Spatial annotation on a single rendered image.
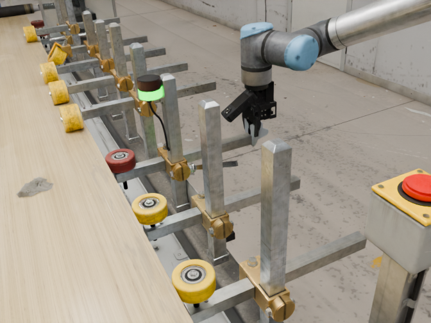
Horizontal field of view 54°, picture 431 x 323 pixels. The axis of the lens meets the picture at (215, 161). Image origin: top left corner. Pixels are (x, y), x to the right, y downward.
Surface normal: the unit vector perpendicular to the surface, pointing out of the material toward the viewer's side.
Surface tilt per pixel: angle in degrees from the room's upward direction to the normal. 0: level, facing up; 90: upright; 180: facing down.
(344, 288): 0
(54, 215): 0
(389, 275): 90
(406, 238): 90
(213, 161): 90
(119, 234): 0
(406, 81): 90
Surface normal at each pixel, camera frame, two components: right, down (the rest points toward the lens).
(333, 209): -0.05, -0.86
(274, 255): 0.44, 0.44
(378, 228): -0.90, 0.26
